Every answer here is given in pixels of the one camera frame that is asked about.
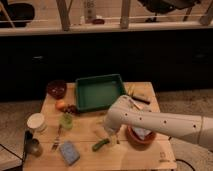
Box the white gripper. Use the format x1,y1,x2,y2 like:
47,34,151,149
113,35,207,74
104,117,121,135

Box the green pepper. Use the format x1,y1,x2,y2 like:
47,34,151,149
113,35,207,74
92,138,110,152

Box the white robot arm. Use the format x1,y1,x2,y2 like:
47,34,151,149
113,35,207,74
103,95,213,151

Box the orange clay bowl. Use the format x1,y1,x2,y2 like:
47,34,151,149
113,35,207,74
126,126,156,147

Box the white cloth in bowl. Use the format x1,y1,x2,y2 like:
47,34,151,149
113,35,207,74
133,127,151,140

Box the green plastic tray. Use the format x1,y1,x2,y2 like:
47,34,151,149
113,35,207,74
75,74,126,113

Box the dark red grapes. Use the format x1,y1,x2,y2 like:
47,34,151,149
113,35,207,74
64,105,78,115

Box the light green cup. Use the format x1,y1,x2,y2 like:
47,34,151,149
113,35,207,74
59,113,72,130

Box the blue sponge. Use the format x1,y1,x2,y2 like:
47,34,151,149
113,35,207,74
59,141,80,165

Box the orange fruit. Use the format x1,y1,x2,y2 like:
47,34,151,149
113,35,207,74
55,100,66,111

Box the metal fork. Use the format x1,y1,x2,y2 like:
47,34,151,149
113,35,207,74
51,125,62,151

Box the dark red bowl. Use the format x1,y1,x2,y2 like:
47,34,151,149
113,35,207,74
46,80,67,99

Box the white ceramic cup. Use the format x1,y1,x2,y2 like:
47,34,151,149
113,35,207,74
27,113,46,132

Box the black cable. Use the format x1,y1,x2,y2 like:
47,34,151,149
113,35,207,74
0,143,24,162

